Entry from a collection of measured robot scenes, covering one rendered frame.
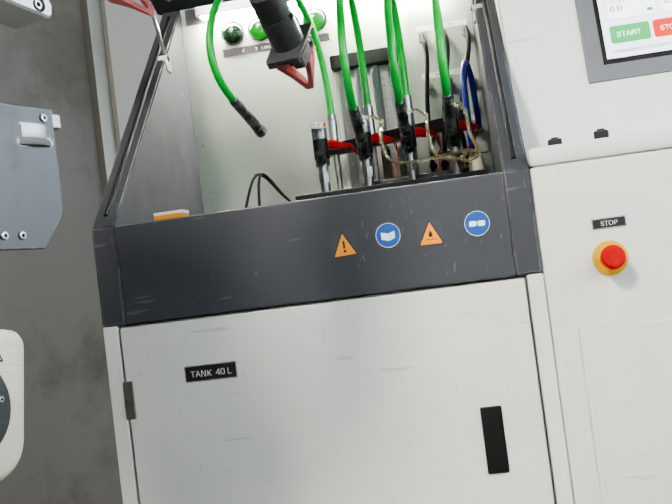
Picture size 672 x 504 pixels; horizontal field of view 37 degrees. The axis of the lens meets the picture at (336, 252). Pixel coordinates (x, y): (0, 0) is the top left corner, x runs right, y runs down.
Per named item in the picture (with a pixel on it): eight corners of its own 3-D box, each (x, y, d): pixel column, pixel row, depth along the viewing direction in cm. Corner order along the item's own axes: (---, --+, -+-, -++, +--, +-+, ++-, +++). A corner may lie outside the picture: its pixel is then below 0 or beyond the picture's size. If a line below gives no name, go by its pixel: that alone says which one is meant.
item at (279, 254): (125, 324, 159) (114, 225, 160) (135, 323, 164) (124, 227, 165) (516, 276, 151) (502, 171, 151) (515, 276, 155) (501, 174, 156)
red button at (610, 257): (597, 277, 145) (592, 241, 145) (594, 277, 149) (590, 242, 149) (634, 272, 144) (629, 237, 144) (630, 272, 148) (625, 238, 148)
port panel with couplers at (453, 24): (425, 158, 204) (406, 9, 205) (426, 160, 207) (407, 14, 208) (489, 149, 202) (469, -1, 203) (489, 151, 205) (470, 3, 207)
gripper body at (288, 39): (315, 30, 175) (299, -5, 171) (303, 65, 169) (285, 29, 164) (282, 38, 178) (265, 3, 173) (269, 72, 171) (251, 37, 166)
